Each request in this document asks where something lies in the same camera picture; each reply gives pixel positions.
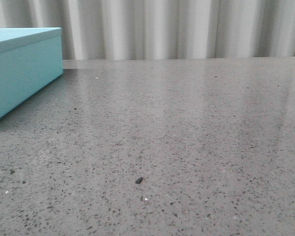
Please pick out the light blue box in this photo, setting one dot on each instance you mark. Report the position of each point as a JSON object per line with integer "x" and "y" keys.
{"x": 30, "y": 58}

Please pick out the white pleated curtain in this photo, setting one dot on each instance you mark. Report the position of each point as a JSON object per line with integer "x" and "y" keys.
{"x": 161, "y": 29}

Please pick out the small black debris chip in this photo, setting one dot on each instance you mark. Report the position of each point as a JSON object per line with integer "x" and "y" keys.
{"x": 139, "y": 180}

